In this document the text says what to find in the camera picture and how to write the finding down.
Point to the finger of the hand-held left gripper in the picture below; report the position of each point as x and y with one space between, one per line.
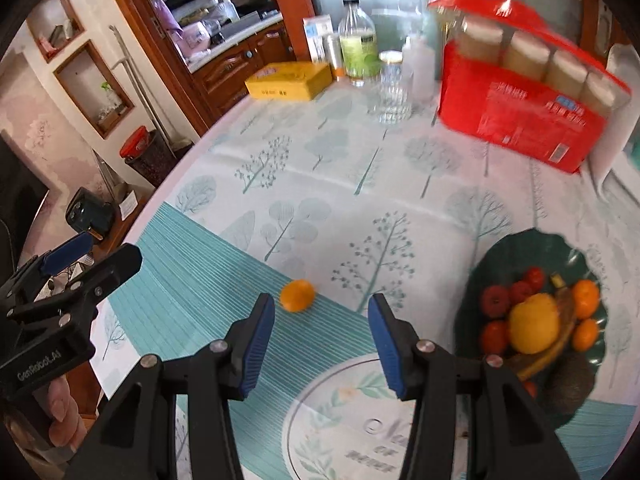
67 255
107 272

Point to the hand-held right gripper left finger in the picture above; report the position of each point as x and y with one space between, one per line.
257 347

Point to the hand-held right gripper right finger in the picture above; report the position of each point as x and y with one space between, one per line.
387 347

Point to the small orange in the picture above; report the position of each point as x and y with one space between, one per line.
585 335
297 295

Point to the dark green leaf plate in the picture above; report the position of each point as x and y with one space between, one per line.
470 280

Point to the red tomato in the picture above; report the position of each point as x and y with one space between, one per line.
530 389
535 277
495 337

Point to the red lychee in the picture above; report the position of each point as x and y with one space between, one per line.
520 291
495 301

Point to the yellow grapefruit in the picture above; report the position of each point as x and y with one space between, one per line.
532 323

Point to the yellow spotted banana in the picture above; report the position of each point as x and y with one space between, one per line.
560 332

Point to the large orange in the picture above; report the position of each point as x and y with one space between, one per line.
586 299

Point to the person's left hand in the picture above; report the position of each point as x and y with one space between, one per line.
62 410

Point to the black box device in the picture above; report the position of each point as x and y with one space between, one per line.
89 212

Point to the trash bin with red lid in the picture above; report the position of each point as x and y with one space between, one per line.
147 155

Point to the tree print tablecloth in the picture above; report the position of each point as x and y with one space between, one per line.
350 195

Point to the wooden kitchen cabinet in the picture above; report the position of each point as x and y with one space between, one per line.
235 65

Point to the clear drinking glass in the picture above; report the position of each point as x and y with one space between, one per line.
394 90

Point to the pink bag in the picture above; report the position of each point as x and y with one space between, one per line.
187 25

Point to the yellow tin box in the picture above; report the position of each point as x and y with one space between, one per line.
290 81

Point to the red paper cup package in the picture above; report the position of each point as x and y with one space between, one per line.
520 110

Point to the white plastic bottle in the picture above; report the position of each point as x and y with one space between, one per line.
420 67

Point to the metal can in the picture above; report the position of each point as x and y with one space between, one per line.
334 55

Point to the green label bottle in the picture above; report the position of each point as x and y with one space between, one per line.
358 45

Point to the white carton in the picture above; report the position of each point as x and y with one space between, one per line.
317 40

